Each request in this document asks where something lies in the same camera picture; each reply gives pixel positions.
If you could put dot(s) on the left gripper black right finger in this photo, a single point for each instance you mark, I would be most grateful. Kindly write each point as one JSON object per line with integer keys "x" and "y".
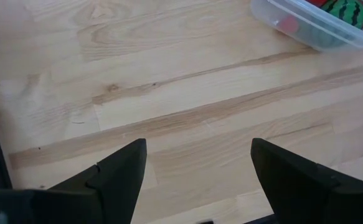
{"x": 287, "y": 186}

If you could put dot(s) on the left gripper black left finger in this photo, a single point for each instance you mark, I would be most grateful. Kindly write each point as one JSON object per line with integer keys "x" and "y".
{"x": 122, "y": 186}

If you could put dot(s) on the green striped toy watermelon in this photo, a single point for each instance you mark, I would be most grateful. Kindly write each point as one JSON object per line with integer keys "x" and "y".
{"x": 346, "y": 11}

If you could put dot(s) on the clear plastic tupperware container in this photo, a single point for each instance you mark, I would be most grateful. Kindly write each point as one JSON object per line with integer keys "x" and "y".
{"x": 309, "y": 25}

